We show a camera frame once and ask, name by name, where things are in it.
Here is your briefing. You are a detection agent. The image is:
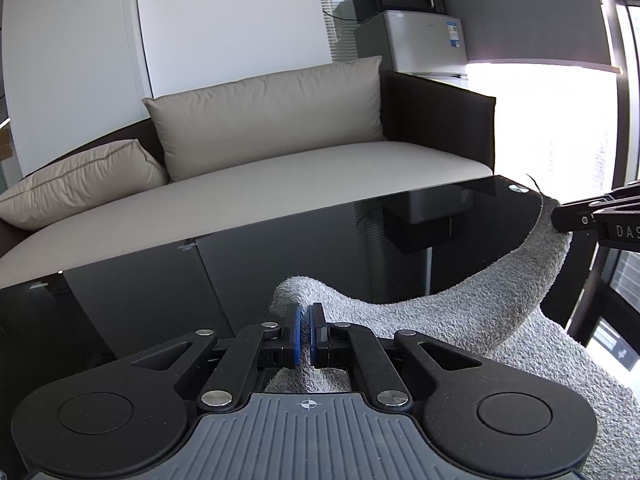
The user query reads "silver mini fridge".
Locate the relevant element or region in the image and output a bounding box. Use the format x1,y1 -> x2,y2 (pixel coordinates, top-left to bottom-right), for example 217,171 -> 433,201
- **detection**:
355,11 -> 468,78

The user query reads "large beige back cushion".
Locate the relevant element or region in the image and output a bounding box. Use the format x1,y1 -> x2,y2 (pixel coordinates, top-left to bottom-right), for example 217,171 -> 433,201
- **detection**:
143,56 -> 383,181

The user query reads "dark sofa with beige seat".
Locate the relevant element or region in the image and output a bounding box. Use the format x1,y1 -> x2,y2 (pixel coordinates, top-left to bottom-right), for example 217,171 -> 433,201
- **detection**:
1,72 -> 496,288

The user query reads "small beige side cushion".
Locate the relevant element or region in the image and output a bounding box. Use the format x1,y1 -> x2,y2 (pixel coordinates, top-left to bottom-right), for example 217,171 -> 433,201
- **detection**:
1,139 -> 168,231

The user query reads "grey fluffy towel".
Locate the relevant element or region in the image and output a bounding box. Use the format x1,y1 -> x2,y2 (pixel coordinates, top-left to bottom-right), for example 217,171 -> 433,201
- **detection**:
269,196 -> 639,479

